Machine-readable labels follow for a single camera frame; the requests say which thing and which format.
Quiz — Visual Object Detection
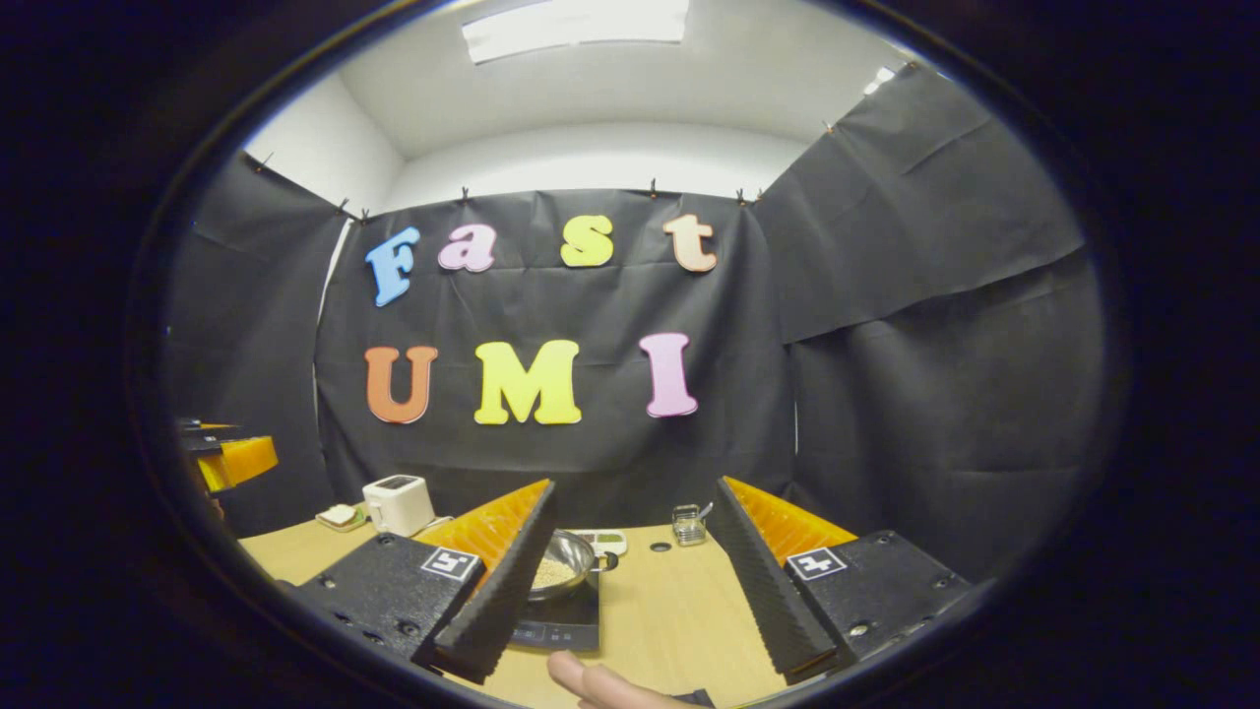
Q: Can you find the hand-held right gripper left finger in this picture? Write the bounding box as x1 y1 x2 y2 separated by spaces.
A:
276 480 559 685

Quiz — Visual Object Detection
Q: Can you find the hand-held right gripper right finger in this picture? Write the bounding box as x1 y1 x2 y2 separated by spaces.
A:
709 476 976 685

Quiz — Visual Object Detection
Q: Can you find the black induction cooktop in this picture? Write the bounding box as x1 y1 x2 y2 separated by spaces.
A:
510 571 601 653

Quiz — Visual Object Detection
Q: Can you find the steel pot with black handle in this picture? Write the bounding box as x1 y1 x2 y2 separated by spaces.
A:
527 530 619 604

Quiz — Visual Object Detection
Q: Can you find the white toaster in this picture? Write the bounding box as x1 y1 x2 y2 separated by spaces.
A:
362 475 436 538

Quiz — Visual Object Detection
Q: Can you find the black backdrop cloth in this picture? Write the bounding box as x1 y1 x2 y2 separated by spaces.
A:
162 64 1108 582

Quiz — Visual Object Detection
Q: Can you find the large ceiling light panel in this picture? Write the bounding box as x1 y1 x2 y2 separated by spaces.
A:
463 0 690 65

